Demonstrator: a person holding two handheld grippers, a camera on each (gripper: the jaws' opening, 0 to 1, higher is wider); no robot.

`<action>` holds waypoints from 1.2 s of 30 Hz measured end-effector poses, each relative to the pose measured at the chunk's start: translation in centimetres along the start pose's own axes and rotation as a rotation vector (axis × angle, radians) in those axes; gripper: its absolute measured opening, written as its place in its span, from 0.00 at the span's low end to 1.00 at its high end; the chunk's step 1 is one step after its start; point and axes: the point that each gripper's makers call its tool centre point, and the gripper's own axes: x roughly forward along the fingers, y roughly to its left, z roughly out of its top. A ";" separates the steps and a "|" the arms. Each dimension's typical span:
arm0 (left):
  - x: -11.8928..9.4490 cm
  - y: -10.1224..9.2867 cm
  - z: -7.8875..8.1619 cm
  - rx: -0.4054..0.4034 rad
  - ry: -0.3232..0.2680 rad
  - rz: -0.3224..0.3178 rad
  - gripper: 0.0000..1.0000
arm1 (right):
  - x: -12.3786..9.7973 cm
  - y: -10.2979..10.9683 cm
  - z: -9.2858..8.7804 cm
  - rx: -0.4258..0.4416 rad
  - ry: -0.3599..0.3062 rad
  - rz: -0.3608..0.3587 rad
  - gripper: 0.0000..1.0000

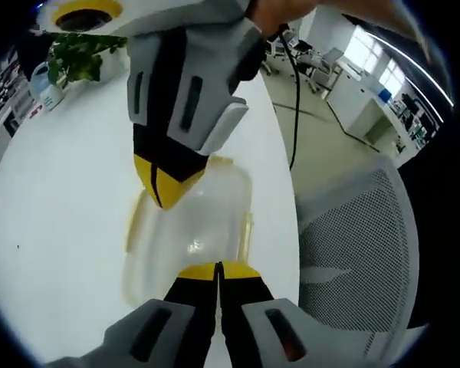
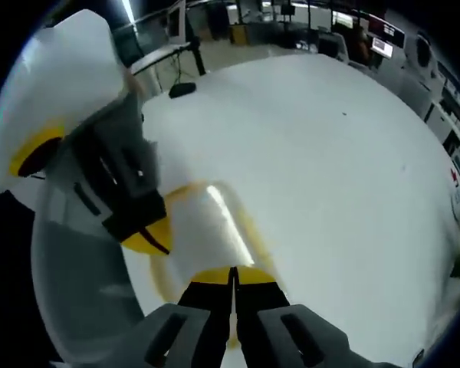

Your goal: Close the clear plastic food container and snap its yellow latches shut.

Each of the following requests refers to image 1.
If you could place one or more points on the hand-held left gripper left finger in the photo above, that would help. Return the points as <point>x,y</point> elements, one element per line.
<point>157,329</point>

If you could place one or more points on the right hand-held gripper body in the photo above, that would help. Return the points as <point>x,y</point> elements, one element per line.
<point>157,15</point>

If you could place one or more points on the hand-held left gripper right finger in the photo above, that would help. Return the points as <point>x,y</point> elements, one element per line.
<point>264,329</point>

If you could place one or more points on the clear plastic buckle container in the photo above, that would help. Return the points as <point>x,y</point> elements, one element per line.
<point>199,234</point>

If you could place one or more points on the person's right hand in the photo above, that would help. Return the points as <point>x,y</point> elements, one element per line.
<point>280,13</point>

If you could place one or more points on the green potted plant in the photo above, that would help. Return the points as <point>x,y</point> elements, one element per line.
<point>76,57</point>

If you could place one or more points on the plastic bottle with blue label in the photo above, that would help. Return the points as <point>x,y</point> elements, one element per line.
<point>48,90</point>

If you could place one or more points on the small red item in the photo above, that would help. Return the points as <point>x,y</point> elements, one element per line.
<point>35,110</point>

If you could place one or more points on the grey office chair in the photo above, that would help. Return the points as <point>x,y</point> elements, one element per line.
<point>329,65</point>

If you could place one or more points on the white mesh office chair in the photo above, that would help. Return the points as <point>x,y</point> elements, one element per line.
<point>349,230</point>

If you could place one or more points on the white office desk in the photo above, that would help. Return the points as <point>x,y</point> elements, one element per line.
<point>364,111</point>

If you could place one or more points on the small blue box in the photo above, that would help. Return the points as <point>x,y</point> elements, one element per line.
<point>384,94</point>

